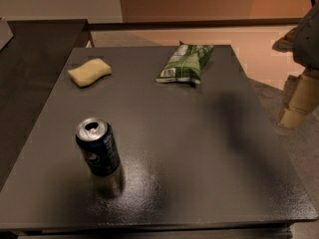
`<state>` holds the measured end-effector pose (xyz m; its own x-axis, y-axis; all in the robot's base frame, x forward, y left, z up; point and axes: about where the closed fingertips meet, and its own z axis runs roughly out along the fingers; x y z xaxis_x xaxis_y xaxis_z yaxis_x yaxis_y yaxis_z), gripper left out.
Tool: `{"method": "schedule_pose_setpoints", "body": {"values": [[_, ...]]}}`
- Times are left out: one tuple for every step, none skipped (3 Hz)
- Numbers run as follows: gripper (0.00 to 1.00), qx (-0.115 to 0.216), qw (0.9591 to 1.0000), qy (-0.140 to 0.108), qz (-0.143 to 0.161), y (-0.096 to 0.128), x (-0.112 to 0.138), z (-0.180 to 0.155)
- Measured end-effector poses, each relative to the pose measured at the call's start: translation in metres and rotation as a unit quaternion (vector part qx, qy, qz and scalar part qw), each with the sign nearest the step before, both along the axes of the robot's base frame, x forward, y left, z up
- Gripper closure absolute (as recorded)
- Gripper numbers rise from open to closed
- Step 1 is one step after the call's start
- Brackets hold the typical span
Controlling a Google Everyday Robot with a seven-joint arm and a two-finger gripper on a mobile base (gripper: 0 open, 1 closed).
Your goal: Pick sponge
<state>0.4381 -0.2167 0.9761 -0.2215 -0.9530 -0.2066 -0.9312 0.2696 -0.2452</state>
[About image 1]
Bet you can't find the grey object at left edge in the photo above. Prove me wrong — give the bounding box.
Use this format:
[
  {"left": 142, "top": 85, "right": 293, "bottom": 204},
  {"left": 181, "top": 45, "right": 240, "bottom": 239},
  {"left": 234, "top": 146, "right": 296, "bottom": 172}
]
[{"left": 0, "top": 18, "right": 13, "bottom": 51}]

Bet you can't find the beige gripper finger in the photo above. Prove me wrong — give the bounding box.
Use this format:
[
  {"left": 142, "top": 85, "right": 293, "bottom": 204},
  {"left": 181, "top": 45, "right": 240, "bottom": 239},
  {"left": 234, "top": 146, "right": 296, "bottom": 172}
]
[{"left": 278, "top": 68, "right": 319, "bottom": 128}]

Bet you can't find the yellow sponge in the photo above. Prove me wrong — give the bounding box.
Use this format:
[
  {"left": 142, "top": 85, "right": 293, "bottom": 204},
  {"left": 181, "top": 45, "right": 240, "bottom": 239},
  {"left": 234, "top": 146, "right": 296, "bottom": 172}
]
[{"left": 68, "top": 59, "right": 112, "bottom": 88}]

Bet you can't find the blue Pepsi can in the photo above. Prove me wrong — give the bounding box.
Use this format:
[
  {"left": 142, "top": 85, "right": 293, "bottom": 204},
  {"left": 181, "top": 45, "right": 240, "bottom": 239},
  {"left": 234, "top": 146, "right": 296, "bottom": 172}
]
[{"left": 76, "top": 118, "right": 121, "bottom": 176}]

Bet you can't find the green chip bag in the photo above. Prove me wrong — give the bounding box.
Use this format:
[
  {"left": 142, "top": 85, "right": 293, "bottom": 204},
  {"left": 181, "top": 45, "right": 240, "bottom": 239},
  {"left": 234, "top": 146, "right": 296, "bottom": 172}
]
[{"left": 156, "top": 42, "right": 213, "bottom": 85}]

